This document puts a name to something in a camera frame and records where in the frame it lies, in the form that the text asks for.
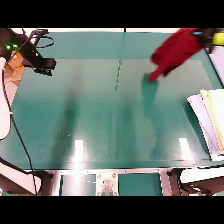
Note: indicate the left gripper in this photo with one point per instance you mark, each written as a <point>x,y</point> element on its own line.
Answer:
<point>45,66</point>

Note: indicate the cream garment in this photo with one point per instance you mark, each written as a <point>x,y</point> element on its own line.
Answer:
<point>215,110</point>

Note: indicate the pale lilac garment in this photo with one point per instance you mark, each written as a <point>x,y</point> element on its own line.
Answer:
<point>200,113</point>

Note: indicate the red garment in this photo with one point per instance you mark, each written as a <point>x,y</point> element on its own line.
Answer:
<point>176,50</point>

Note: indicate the silver frame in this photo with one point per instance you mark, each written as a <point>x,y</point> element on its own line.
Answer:
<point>106,181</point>

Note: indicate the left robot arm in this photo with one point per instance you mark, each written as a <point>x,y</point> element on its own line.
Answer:
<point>23,50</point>

